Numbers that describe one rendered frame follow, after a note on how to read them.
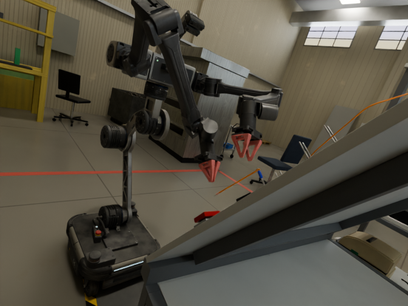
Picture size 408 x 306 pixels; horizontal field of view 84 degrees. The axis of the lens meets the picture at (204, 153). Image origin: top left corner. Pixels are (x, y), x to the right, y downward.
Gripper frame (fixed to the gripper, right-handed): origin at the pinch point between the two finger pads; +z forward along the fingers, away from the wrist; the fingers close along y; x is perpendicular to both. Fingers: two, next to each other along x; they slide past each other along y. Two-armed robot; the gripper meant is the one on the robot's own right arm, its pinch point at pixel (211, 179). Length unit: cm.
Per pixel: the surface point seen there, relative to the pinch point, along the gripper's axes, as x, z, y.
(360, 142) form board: -49, 13, -35
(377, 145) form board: -50, 13, -31
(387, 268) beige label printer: -32, 46, 106
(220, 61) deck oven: 107, -274, 210
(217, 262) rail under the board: 8.6, 28.7, 8.0
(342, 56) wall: -67, -620, 890
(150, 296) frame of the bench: 14.0, 34.3, -18.1
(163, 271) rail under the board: 12.9, 28.4, -13.9
